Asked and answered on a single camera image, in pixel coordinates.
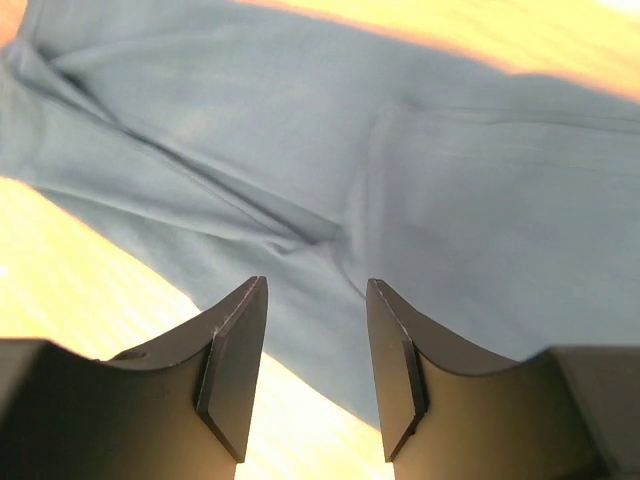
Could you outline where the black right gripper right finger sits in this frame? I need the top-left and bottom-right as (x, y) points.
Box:
(366, 279), (639, 479)

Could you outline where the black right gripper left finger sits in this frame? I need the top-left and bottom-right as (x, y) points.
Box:
(1, 277), (268, 479)

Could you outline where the blue-grey t-shirt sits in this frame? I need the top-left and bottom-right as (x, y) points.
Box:
(1, 1), (639, 424)

